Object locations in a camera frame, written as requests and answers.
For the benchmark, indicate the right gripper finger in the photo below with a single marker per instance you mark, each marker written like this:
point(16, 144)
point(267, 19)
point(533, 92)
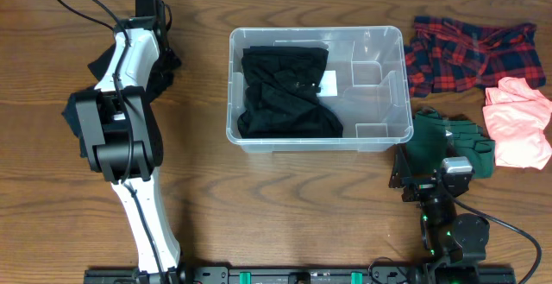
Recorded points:
point(450, 149)
point(401, 173)

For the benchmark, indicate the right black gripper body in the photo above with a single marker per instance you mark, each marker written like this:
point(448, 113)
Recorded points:
point(421, 187)

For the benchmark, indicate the black garment with tape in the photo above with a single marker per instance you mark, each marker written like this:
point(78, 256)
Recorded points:
point(161, 77)

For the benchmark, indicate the pink garment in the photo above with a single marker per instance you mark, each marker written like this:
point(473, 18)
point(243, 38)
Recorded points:
point(516, 116)

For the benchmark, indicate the large black garment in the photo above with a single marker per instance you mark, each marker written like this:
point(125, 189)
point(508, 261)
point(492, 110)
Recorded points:
point(281, 98)

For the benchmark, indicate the dark teal garment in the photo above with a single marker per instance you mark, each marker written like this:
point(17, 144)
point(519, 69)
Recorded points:
point(71, 116)

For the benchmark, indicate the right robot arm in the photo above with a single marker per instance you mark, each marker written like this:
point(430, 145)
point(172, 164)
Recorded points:
point(456, 242)

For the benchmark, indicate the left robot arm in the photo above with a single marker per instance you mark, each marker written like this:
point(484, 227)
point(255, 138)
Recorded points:
point(120, 138)

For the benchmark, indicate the dark green folded garment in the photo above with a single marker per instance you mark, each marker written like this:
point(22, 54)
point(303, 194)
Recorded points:
point(427, 148)

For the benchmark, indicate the red plaid flannel shirt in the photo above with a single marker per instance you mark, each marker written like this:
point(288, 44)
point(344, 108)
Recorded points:
point(446, 55)

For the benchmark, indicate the white label in bin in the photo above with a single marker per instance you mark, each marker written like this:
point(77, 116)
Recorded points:
point(328, 85)

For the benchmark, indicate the clear plastic storage bin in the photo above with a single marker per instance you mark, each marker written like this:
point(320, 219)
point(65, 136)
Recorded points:
point(373, 101)

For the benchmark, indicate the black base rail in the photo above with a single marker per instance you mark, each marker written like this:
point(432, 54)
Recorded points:
point(375, 274)

